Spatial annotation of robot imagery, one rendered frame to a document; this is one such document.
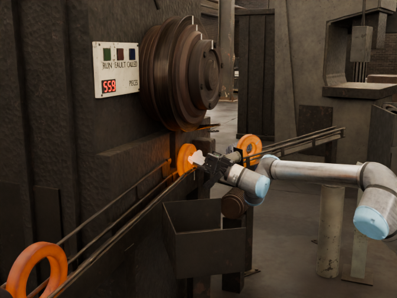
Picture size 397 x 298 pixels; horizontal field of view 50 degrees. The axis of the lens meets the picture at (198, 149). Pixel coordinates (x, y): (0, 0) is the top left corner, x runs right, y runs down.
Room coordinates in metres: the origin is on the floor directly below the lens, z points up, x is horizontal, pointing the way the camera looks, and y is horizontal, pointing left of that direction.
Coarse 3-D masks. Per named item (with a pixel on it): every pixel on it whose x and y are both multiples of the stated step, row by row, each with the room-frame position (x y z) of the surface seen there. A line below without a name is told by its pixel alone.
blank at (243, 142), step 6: (240, 138) 2.20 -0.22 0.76; (246, 138) 2.18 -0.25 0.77; (252, 138) 2.20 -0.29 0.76; (258, 138) 2.23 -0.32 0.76; (240, 144) 2.17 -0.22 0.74; (246, 144) 2.18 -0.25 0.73; (252, 144) 2.23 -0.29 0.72; (258, 144) 2.23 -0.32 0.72; (252, 150) 2.23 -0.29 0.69; (258, 150) 2.23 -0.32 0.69; (252, 162) 2.21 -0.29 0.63
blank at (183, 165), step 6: (186, 144) 1.82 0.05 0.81; (192, 144) 1.84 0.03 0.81; (180, 150) 1.78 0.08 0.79; (186, 150) 1.78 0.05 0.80; (192, 150) 1.84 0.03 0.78; (180, 156) 1.77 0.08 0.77; (186, 156) 1.78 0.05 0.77; (180, 162) 1.76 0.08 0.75; (186, 162) 1.78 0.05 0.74; (180, 168) 1.76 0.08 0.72; (186, 168) 1.78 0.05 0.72; (180, 174) 1.77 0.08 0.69
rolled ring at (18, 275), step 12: (24, 252) 0.93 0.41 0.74; (36, 252) 0.94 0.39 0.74; (48, 252) 0.97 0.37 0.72; (60, 252) 1.01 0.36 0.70; (24, 264) 0.90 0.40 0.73; (60, 264) 1.01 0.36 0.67; (12, 276) 0.89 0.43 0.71; (24, 276) 0.90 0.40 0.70; (60, 276) 1.01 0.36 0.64; (12, 288) 0.87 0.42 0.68; (24, 288) 0.89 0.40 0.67; (48, 288) 1.00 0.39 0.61
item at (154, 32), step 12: (144, 36) 1.72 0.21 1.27; (156, 36) 1.64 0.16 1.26; (144, 48) 1.67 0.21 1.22; (144, 60) 1.65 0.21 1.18; (144, 72) 1.64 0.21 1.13; (144, 84) 1.64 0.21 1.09; (144, 96) 1.66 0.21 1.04; (144, 108) 1.70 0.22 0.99; (156, 108) 1.62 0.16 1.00; (156, 120) 1.77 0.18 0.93
